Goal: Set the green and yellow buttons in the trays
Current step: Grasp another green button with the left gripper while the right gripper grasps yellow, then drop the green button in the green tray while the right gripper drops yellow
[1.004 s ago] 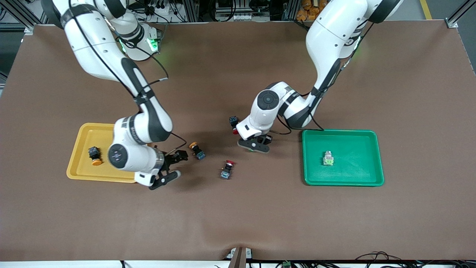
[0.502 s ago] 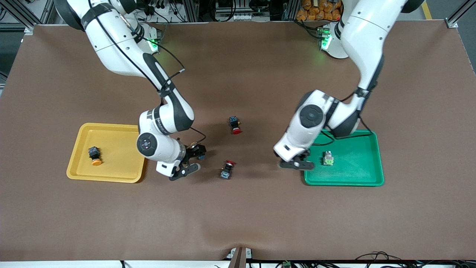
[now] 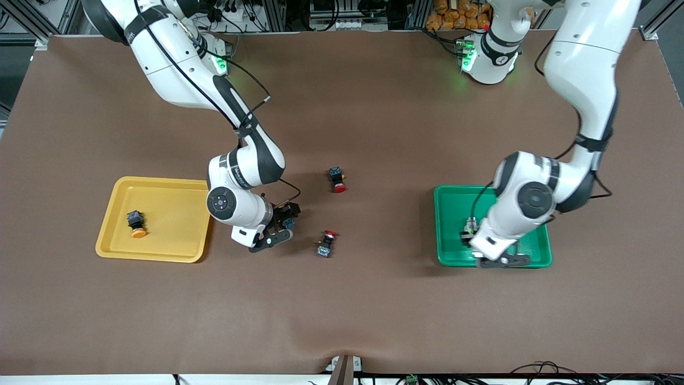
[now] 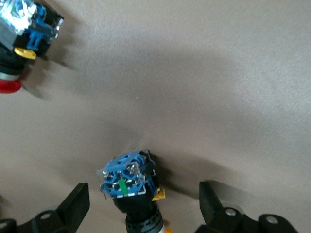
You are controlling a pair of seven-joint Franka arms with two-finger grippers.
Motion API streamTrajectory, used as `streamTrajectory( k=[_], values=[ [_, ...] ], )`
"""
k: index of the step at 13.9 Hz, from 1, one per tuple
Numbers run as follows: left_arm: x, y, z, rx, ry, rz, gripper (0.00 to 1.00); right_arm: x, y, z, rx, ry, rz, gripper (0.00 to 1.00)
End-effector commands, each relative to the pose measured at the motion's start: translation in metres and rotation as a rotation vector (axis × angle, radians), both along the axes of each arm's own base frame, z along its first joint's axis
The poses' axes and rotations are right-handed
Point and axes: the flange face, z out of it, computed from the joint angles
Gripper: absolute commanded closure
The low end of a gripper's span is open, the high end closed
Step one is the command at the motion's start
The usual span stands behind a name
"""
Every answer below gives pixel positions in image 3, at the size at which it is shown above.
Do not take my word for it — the green plastic tray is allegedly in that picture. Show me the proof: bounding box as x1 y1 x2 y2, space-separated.
433 185 553 268

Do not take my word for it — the yellow plastic tray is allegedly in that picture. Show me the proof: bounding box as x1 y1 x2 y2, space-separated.
95 176 216 264

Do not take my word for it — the brown table cover mat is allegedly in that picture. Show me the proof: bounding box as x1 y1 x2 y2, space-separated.
0 29 684 375

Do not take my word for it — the white power strip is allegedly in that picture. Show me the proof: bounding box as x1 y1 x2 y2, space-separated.
313 19 369 31

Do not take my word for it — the orange packed bag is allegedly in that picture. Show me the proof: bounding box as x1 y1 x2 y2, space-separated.
426 0 491 31

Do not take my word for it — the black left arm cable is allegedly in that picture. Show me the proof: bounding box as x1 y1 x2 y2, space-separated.
469 32 614 221

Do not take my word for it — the black cable bundle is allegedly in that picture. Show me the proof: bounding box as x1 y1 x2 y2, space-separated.
508 361 594 385

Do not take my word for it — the metal table edge bracket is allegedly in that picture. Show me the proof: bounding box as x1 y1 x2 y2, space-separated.
324 355 364 385

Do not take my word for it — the aluminium frame profile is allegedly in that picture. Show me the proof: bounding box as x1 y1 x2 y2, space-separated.
0 0 59 51
639 0 684 41

